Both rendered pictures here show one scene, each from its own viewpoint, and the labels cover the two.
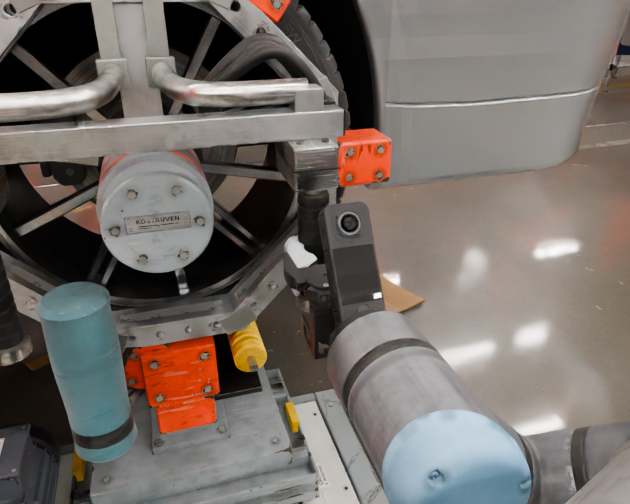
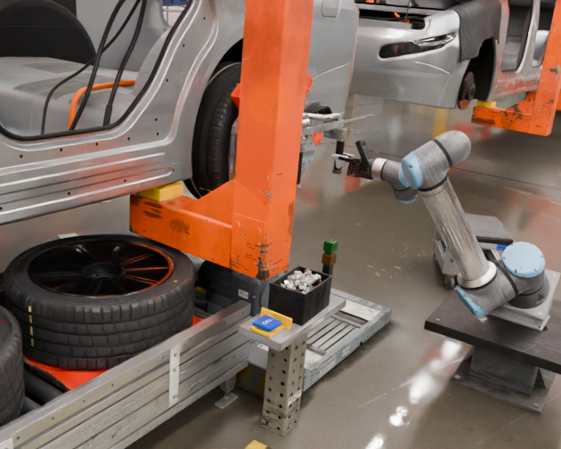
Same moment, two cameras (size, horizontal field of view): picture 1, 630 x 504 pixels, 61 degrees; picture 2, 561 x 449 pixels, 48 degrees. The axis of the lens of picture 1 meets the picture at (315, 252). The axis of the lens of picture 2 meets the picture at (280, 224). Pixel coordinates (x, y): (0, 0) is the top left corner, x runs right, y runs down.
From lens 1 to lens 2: 2.44 m
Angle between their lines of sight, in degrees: 37
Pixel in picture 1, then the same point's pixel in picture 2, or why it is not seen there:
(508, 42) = (329, 96)
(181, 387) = not seen: hidden behind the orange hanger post
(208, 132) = (327, 126)
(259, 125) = (333, 124)
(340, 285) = (366, 156)
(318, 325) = (359, 167)
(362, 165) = (316, 138)
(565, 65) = (340, 102)
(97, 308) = not seen: hidden behind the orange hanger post
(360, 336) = (379, 161)
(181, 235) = (310, 156)
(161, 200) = (309, 146)
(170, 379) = not seen: hidden behind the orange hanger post
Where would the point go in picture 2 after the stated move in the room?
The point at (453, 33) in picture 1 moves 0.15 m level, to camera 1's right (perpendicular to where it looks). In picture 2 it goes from (318, 94) to (339, 93)
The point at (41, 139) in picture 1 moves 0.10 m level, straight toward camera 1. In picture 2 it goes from (307, 129) to (330, 133)
